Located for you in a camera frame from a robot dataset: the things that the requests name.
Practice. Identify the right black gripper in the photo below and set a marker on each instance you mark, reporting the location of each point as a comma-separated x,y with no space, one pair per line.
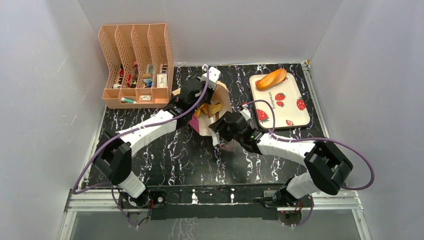
216,124

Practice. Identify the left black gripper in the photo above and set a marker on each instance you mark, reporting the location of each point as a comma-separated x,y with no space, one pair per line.
209,91

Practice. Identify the metal tongs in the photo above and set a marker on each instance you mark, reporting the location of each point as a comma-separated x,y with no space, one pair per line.
214,135

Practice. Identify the pink and tan paper bag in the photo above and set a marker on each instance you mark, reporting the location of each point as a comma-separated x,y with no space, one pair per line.
221,94

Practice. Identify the long orange fake baguette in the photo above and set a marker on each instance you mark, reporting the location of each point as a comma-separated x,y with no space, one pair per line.
272,79

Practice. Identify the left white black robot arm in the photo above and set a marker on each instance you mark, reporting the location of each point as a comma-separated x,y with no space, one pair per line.
114,158

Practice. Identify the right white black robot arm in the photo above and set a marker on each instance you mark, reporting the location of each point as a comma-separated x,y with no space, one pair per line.
327,167

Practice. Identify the small yellow fake bread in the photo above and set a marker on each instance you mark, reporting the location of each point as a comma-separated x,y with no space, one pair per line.
205,111

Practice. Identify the small white box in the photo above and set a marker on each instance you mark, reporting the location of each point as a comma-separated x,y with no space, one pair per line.
162,80

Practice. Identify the peach plastic file organizer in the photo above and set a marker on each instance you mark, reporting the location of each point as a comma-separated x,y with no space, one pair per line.
140,65

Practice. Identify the white strawberry print tray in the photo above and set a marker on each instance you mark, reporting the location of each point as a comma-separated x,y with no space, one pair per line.
280,106

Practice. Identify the red bottle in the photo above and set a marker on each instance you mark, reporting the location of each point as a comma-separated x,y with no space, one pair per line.
135,68

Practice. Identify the green white tube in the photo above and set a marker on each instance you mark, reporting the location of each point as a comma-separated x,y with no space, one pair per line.
127,100

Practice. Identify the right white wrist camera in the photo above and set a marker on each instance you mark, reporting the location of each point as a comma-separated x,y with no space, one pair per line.
245,112

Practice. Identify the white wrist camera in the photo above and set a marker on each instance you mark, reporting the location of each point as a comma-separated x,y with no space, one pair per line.
211,76
245,112

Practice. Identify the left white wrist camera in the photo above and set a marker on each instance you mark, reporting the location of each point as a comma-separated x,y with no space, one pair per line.
211,76

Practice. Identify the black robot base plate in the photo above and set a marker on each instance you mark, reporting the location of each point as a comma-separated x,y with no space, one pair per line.
214,201

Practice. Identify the aluminium frame rail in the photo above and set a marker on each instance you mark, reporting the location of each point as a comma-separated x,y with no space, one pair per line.
101,200

